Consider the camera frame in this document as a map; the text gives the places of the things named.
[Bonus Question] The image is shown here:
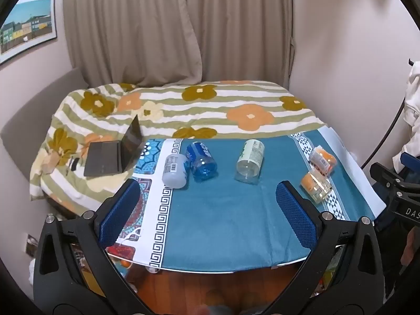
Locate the white cloth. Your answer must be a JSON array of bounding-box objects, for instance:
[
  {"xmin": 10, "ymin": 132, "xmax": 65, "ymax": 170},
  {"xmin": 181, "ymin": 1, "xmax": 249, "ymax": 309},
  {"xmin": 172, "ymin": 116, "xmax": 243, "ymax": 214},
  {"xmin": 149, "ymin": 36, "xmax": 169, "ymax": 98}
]
[{"xmin": 401, "ymin": 68, "xmax": 420, "ymax": 158}]

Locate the person's right hand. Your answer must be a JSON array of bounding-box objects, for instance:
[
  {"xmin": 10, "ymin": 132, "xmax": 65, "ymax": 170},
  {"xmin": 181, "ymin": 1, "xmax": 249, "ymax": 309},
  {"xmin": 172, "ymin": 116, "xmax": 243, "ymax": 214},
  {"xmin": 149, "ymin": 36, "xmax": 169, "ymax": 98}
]
[{"xmin": 401, "ymin": 228, "xmax": 420, "ymax": 278}]

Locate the teal patterned tablecloth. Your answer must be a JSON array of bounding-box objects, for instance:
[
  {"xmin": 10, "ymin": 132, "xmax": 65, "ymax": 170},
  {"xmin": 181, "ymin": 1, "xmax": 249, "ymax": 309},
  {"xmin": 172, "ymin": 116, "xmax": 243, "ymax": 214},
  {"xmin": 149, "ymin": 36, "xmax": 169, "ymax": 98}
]
[{"xmin": 108, "ymin": 129, "xmax": 388, "ymax": 273}]

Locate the beige curtain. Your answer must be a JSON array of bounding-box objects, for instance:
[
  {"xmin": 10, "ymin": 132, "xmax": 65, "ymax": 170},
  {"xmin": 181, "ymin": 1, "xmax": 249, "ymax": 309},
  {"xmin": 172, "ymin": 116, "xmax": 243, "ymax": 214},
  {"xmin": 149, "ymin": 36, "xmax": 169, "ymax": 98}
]
[
  {"xmin": 182, "ymin": 0, "xmax": 295, "ymax": 87},
  {"xmin": 62, "ymin": 0, "xmax": 203, "ymax": 88}
]

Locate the dark grey laptop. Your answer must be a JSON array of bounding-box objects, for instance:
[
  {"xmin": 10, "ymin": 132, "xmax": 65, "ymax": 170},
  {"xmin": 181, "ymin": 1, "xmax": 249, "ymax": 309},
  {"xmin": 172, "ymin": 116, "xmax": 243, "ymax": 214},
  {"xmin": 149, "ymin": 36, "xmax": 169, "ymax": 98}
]
[{"xmin": 83, "ymin": 114, "xmax": 144, "ymax": 177}]

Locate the framed wall poster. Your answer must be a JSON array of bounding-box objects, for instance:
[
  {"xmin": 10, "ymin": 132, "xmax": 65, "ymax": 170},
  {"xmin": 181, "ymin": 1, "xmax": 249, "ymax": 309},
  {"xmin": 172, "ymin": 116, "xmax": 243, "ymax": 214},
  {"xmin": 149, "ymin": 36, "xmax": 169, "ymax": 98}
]
[{"xmin": 0, "ymin": 0, "xmax": 58, "ymax": 65}]

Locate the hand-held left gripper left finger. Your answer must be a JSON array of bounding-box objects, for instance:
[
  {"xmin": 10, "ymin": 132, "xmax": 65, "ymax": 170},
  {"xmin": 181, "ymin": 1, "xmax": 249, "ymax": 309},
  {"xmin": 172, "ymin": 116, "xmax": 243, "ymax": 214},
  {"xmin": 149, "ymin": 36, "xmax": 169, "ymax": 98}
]
[{"xmin": 33, "ymin": 179, "xmax": 146, "ymax": 309}]

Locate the orange label cup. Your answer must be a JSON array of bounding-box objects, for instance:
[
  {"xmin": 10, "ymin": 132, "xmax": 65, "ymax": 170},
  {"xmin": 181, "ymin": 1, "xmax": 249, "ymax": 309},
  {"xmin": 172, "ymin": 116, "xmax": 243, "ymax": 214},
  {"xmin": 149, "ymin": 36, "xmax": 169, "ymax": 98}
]
[
  {"xmin": 308, "ymin": 146, "xmax": 337, "ymax": 175},
  {"xmin": 300, "ymin": 167, "xmax": 334, "ymax": 204}
]

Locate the grey white label cup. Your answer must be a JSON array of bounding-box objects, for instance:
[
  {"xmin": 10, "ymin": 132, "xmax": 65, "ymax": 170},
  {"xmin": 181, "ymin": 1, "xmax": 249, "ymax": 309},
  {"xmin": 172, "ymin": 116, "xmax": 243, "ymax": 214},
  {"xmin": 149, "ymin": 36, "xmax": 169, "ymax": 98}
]
[{"xmin": 162, "ymin": 153, "xmax": 191, "ymax": 190}]

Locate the flowered striped blanket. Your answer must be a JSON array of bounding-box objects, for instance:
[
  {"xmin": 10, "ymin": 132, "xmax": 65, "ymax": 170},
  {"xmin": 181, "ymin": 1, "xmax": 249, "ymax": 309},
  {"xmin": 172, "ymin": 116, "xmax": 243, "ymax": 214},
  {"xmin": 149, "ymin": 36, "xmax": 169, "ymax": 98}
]
[{"xmin": 29, "ymin": 79, "xmax": 329, "ymax": 215}]

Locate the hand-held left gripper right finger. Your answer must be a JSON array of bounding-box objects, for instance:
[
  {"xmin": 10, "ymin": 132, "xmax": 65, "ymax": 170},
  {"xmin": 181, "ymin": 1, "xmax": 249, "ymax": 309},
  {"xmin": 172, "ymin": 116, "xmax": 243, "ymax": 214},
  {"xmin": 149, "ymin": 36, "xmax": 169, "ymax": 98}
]
[{"xmin": 272, "ymin": 180, "xmax": 384, "ymax": 309}]

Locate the blue label cup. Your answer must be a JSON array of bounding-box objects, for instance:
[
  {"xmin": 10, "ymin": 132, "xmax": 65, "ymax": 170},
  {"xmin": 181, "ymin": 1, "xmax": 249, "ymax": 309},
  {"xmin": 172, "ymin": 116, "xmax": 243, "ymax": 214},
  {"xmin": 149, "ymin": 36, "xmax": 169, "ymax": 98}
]
[{"xmin": 185, "ymin": 141, "xmax": 218, "ymax": 182}]

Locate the black cable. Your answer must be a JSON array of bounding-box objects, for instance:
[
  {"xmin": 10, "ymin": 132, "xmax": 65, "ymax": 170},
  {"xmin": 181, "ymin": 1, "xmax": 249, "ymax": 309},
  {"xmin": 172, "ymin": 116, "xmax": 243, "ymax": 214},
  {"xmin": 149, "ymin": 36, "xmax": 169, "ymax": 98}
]
[{"xmin": 361, "ymin": 94, "xmax": 407, "ymax": 169}]

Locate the clear green label cup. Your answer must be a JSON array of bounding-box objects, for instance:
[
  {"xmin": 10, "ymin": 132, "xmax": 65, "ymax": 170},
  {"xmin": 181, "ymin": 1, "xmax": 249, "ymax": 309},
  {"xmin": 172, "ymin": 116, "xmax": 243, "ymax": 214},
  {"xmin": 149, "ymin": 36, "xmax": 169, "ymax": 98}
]
[{"xmin": 234, "ymin": 139, "xmax": 265, "ymax": 184}]

